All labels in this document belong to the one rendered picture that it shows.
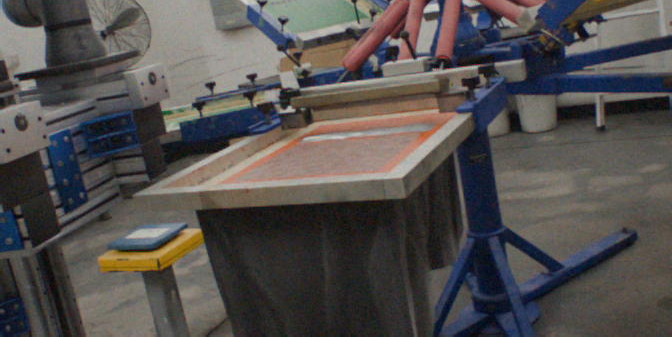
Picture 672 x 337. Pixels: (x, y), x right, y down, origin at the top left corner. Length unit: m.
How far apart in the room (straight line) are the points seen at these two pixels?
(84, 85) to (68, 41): 0.11
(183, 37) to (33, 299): 5.54
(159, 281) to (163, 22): 6.12
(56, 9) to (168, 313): 0.90
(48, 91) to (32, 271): 0.45
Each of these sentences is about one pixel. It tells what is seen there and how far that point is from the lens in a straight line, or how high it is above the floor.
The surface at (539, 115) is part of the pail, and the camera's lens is 5.73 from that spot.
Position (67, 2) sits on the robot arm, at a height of 1.40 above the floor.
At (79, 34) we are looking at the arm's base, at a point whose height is 1.32.
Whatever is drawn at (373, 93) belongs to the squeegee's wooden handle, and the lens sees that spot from 1.85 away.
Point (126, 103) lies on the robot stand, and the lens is 1.89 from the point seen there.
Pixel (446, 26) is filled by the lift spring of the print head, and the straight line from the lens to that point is 2.38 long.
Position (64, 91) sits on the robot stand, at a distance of 1.98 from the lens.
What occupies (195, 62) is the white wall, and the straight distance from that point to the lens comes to 7.23.
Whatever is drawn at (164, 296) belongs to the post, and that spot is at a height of 0.86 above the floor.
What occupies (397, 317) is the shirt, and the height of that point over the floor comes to 0.68.
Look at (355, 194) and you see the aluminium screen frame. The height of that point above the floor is 0.96.
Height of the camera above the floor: 1.32
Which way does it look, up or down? 12 degrees down
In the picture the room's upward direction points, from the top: 11 degrees counter-clockwise
